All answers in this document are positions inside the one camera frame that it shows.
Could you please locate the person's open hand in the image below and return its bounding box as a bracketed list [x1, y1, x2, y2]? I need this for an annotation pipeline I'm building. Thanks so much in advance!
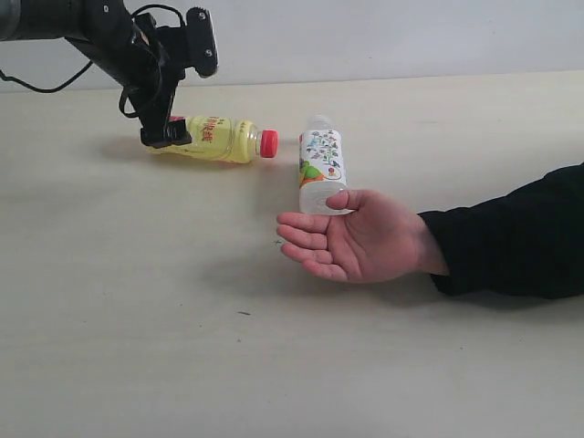
[276, 190, 449, 284]

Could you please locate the black sleeved forearm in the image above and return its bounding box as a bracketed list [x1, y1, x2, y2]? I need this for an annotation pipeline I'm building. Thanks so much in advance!
[422, 165, 583, 299]

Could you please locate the floral label clear bottle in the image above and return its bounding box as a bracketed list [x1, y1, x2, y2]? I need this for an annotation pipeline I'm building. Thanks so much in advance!
[298, 115, 349, 215]

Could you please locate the yellow juice bottle red cap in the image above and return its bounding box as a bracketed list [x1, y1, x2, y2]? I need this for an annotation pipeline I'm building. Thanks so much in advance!
[145, 116, 279, 164]

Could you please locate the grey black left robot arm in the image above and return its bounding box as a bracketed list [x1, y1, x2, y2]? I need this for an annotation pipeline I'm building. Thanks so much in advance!
[1, 0, 218, 149]

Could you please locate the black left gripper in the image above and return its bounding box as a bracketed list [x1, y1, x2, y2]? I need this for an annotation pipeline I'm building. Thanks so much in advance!
[64, 1, 218, 148]

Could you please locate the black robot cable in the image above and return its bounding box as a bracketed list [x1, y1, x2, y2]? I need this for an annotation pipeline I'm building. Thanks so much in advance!
[0, 4, 188, 118]

